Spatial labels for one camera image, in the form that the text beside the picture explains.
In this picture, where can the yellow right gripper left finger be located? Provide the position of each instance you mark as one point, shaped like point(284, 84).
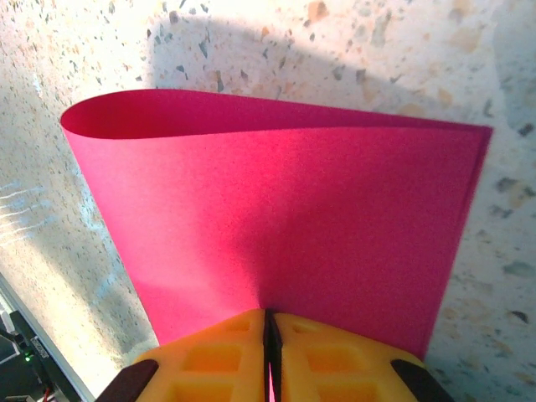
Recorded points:
point(209, 360)

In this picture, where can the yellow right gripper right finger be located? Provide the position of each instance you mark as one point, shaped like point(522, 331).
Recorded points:
point(335, 364)

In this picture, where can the pink paper sheet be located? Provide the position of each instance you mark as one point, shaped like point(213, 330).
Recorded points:
point(293, 209)

